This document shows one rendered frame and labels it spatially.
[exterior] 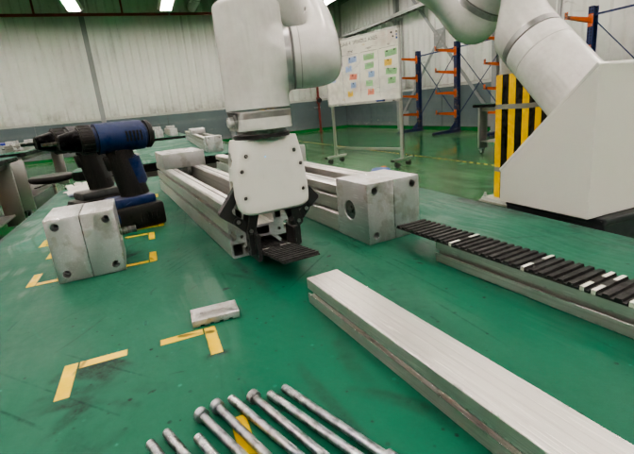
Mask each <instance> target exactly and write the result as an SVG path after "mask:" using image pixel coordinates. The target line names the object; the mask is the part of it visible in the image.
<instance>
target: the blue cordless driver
mask: <svg viewBox="0 0 634 454"><path fill-rule="evenodd" d="M154 142H155V134H154V130H153V128H152V126H151V124H150V123H149V122H148V121H147V120H141V121H140V120H131V121H120V122H109V123H99V124H91V127H89V126H76V127H75V130H72V131H69V132H66V133H63V134H61V135H58V136H57V141H56V142H54V143H41V146H42V147H48V146H58V149H59V150H60V151H63V152H74V153H80V154H81V155H82V156H89V155H94V154H95V153H97V154H98V155H102V154H105V155H106V156H105V157H103V162H104V163H105V166H106V168H107V170H108V172H112V174H113V177H114V180H115V182H116V185H117V188H118V190H119V193H120V195H118V196H113V197H109V198H105V199H104V200H107V199H112V198H114V200H115V205H116V209H117V213H118V217H119V222H120V226H121V227H128V226H133V225H136V229H140V228H144V227H151V226H154V225H158V224H162V223H165V222H166V214H165V209H164V205H163V202H162V201H161V200H158V199H156V195H155V194H154V193H150V192H149V189H148V186H147V184H146V181H147V179H148V178H147V175H146V173H145V171H144V168H143V165H142V161H141V158H140V156H139V155H137V154H134V152H133V150H138V149H144V148H145V147H152V145H153V144H154Z"/></svg>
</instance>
